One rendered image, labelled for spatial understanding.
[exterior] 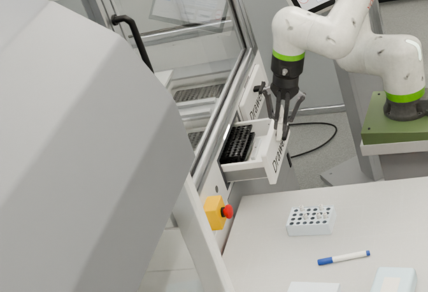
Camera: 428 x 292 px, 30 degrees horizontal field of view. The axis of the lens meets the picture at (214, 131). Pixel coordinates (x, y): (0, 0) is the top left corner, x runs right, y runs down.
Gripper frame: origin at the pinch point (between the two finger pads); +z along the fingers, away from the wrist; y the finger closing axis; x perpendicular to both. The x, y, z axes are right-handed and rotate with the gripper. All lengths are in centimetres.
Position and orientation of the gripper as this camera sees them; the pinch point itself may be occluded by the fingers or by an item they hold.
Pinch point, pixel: (279, 129)
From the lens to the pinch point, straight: 241.1
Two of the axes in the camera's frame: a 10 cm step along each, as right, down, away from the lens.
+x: 2.3, -5.5, 8.1
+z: -0.5, 8.2, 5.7
